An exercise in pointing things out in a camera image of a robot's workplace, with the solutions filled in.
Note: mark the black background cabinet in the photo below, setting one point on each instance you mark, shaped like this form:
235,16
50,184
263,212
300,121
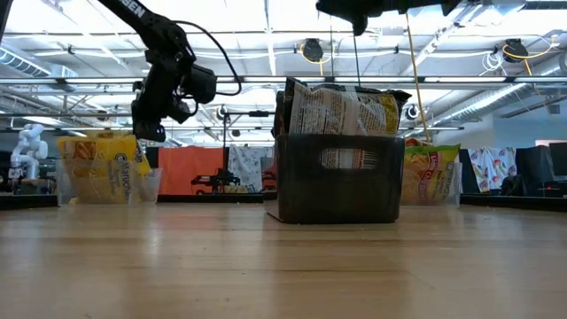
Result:
155,155

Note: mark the yellow creamy chicken ramen pack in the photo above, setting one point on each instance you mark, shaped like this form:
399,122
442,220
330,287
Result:
142,161
97,173

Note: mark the long ceiling light bar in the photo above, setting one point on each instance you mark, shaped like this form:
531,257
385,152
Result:
465,79

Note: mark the packets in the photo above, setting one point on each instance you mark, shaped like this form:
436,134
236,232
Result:
332,111

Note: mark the black bag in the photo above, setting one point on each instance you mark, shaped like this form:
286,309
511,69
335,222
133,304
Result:
513,186

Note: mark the grey translucent plastic bin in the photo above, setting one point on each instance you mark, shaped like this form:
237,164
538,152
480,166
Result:
310,195

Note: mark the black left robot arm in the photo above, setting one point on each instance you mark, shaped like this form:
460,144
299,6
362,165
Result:
150,22

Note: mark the white patterned hanging cloth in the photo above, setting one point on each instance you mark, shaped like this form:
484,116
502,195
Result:
248,164

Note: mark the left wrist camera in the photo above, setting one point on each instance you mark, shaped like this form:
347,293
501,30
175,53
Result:
201,84

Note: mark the silver ceiling duct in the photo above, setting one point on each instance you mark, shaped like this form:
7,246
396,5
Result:
509,93
26,66

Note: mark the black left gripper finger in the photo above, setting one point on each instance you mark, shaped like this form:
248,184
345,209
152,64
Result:
148,132
179,113

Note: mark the clear plastic bin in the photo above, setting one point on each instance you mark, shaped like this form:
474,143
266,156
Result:
459,186
153,186

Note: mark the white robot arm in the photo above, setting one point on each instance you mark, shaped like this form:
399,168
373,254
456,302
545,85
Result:
28,148

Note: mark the floral patterned cloth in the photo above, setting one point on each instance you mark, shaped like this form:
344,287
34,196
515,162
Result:
491,164

